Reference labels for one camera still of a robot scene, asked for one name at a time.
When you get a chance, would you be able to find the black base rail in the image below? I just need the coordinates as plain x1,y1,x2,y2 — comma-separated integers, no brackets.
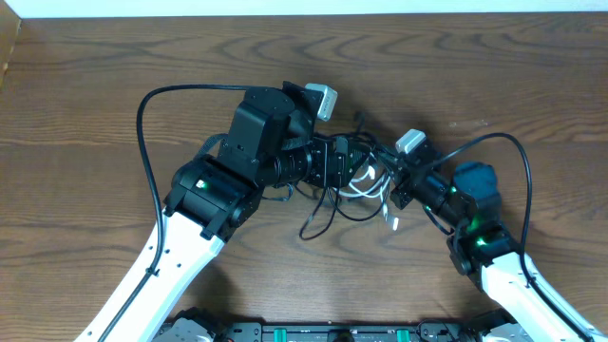
153,308,531,342

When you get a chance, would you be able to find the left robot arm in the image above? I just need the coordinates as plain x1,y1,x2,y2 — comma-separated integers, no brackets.
78,82,371,341

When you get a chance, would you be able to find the white usb cable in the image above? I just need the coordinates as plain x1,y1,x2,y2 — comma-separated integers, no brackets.
337,163,400,232

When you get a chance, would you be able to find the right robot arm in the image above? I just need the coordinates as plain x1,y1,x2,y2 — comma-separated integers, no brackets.
380,137,607,341

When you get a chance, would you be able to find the black usb cable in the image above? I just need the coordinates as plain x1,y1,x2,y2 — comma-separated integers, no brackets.
260,111,405,241

